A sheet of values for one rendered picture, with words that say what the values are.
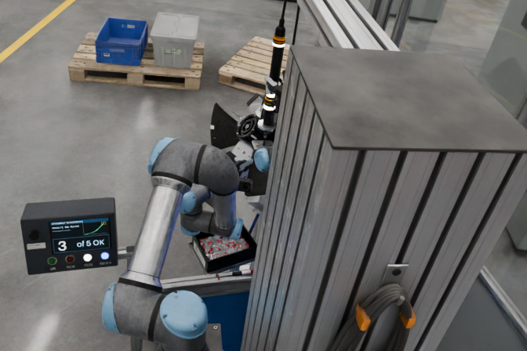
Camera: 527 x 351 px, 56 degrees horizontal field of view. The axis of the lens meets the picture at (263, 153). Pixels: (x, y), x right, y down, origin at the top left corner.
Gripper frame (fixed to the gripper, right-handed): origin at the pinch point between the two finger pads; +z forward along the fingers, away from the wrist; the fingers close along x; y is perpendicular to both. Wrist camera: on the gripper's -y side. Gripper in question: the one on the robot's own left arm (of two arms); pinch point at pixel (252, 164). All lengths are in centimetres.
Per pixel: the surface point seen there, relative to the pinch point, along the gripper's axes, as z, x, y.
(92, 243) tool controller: -65, 1, 9
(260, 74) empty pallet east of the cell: 229, 86, 176
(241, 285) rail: -22.2, 37.6, -14.3
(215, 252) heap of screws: -19.3, 32.8, 1.6
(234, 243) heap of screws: -10.2, 33.2, -0.1
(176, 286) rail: -41, 32, 0
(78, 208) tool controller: -64, -8, 16
